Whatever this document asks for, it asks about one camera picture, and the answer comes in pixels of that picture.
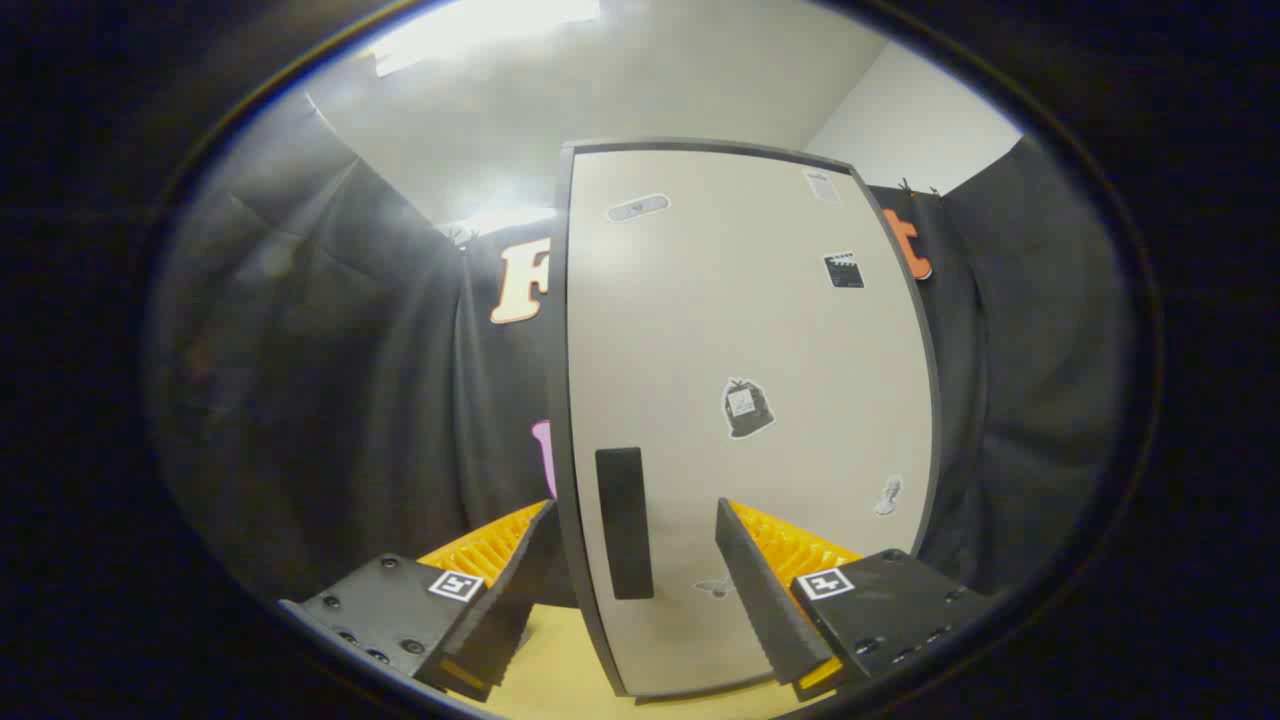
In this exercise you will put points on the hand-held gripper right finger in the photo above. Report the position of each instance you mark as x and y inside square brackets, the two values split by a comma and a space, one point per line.
[760, 590]

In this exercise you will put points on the grey shoe cabinet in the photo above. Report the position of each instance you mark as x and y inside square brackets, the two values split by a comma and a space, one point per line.
[559, 420]

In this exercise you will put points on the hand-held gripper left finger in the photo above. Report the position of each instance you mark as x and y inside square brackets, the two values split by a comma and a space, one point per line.
[515, 590]

